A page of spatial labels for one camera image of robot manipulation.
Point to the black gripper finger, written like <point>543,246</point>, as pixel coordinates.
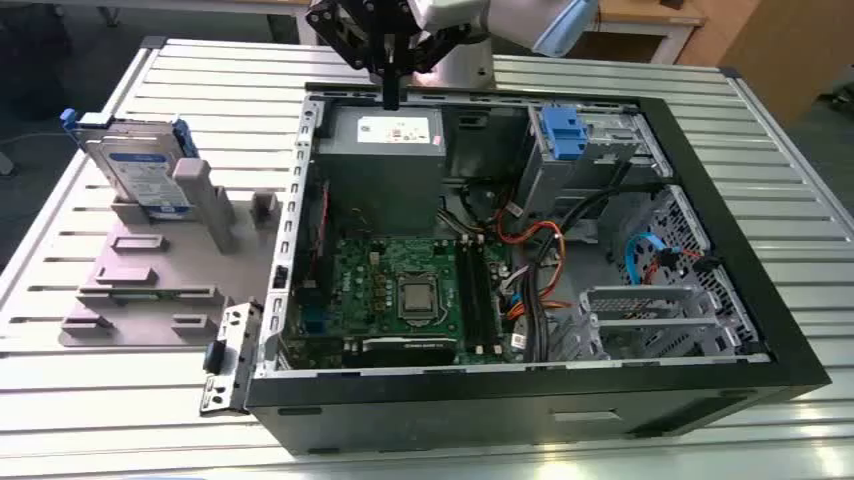
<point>434,52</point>
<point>336,35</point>

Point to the hard disk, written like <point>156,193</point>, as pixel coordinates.
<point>143,170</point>

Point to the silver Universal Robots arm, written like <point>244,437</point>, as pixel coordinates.
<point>467,65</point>

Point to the blue drive latch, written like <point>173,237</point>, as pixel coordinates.
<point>563,130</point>

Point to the grey power supply unit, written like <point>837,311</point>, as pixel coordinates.
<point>380,190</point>

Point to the metal optical drive cage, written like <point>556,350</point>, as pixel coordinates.
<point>574,175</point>

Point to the CPU socket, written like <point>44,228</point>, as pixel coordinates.
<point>420,276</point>

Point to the green motherboard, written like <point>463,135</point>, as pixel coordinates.
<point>360,280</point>

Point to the silver CPU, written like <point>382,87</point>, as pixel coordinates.
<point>419,299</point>

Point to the black RAM slot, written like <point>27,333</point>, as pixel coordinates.
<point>472,300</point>
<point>488,300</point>

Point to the grey parts rack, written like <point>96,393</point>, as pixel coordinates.
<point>187,270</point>

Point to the brown wooden cabinet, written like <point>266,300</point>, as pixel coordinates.
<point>787,50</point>

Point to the black graphics card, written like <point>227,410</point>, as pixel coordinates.
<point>400,350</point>

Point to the green RAM stick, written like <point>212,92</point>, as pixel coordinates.
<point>143,297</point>

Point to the black PC case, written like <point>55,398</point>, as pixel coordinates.
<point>467,410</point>

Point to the wooden desk white frame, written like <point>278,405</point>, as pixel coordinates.
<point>654,21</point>

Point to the metal expansion card bracket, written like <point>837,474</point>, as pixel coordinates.
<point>235,325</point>

